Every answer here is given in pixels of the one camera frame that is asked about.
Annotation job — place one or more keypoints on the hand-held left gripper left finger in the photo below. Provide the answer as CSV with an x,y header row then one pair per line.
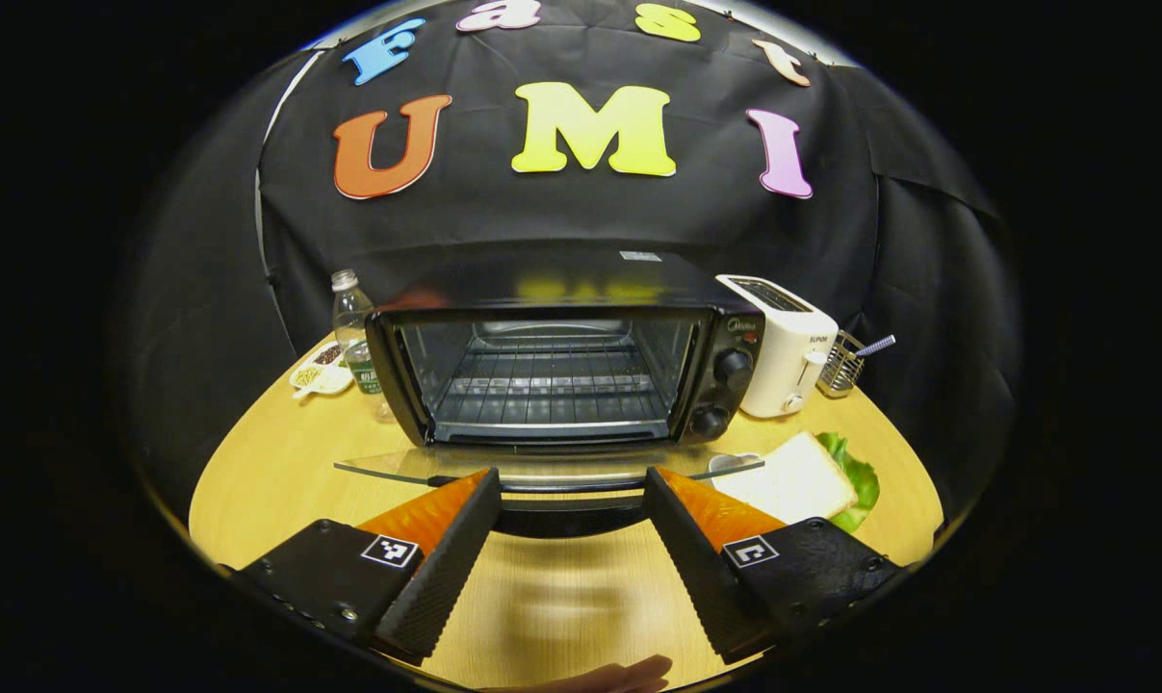
x,y
446,568

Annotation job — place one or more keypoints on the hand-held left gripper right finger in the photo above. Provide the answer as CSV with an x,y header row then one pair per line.
x,y
696,568

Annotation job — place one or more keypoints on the lettuce sandwich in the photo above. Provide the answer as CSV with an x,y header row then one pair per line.
x,y
792,476

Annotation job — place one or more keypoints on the black electric oven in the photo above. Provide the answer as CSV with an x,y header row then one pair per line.
x,y
552,375

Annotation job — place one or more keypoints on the white toaster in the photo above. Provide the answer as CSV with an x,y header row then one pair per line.
x,y
783,356

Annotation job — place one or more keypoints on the white divided snack dish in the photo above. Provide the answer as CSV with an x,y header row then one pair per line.
x,y
321,371

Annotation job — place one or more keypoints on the clear water bottle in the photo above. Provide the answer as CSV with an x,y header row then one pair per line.
x,y
352,327

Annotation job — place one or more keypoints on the black backdrop cloth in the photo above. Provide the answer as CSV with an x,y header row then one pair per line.
x,y
561,217

